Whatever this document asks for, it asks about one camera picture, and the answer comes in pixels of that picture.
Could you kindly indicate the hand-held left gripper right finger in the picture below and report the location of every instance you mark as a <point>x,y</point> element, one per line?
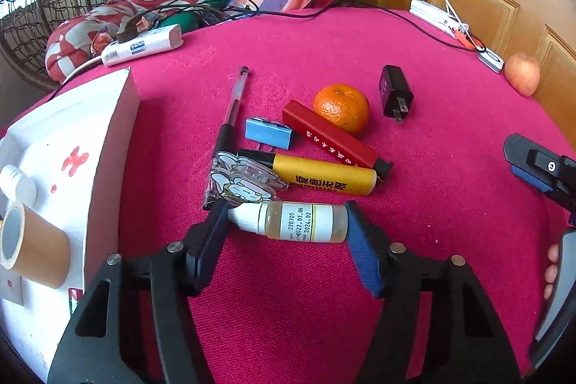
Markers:
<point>364,253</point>

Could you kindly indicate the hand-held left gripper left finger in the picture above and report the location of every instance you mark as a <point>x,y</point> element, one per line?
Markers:
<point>209,240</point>

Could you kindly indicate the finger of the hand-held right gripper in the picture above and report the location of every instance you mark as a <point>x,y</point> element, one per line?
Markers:
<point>531,177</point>

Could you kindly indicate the clear dropper bottle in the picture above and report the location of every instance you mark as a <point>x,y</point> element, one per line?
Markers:
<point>297,222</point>

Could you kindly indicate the blue binder clip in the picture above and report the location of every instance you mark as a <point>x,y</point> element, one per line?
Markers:
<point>267,133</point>

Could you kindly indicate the white cardboard box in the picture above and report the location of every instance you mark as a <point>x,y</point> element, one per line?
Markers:
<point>54,168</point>

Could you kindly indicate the person's right hand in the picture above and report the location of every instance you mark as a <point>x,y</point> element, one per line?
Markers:
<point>551,271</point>

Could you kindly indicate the magenta table cloth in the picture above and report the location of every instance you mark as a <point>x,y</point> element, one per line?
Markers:
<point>450,186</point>

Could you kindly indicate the yellow marker pen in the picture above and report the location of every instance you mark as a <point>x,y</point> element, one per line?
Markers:
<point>324,179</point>

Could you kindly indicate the red apple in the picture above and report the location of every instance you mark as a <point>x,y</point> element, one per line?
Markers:
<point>522,73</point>

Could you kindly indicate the red rectangular stick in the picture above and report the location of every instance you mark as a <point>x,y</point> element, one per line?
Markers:
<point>333,136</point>

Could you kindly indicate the clear gel pen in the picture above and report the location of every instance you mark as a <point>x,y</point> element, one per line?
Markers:
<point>236,100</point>

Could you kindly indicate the orange tangerine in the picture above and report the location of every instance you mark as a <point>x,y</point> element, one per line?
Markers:
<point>342,107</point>

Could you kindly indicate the black charger plug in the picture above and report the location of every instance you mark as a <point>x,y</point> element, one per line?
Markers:
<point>393,89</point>

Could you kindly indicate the brown tape roll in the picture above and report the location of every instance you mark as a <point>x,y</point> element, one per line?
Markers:
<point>40,251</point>

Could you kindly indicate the white power bank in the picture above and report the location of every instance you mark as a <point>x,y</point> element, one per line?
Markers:
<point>429,12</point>

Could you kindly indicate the small white bottle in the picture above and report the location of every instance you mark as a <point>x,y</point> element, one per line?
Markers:
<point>18,184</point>

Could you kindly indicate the white power strip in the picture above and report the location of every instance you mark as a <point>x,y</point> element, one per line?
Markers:
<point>148,44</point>

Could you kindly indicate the green cloth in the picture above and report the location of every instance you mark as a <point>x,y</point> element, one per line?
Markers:
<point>180,22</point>

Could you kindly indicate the red white bolster cushion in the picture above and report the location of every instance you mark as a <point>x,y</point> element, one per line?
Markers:
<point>81,37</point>

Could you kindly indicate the black wall plug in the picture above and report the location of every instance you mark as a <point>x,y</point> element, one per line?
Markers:
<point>128,31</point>

